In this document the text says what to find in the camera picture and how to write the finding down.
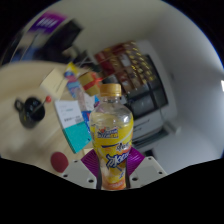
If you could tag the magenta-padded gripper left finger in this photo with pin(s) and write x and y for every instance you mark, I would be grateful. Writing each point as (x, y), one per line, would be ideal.
(77, 173)

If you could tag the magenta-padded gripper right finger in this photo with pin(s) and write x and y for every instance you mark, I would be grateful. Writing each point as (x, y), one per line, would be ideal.
(146, 171)

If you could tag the yellow-labelled drink bottle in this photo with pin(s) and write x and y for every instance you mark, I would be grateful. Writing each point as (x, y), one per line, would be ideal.
(111, 133)

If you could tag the flat round red coaster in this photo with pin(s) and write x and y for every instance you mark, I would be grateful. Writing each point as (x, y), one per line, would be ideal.
(59, 162)

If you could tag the teal notebook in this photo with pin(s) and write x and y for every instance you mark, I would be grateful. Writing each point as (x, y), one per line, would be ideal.
(77, 136)

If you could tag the white printed booklet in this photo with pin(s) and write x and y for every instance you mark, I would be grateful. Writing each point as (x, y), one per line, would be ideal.
(68, 115)

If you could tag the black mug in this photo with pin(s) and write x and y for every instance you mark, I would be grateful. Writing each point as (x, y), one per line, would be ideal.
(28, 116)

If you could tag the black-framed glass door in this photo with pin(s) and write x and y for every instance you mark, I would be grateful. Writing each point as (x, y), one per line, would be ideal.
(150, 93)

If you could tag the red-tipped stirring stick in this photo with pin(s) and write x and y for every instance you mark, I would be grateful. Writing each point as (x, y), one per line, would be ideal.
(48, 99)

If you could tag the blue printed pamphlet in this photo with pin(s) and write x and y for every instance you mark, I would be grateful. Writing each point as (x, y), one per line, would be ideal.
(72, 83)

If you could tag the yellow gift box red ribbon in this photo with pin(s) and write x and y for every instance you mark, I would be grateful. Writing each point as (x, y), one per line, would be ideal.
(87, 83)

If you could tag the small cream envelope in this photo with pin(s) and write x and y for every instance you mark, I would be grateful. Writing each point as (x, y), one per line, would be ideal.
(54, 83)

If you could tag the wooden shelf unit with trophies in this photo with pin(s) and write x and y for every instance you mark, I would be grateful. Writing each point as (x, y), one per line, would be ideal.
(125, 63)

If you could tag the bright ceiling light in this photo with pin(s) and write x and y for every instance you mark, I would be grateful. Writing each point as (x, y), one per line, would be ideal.
(222, 85)

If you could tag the black office chair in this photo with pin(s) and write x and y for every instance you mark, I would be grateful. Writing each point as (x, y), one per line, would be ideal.
(63, 40)

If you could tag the purple sign board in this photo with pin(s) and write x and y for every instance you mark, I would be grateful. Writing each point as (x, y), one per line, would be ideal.
(48, 21)

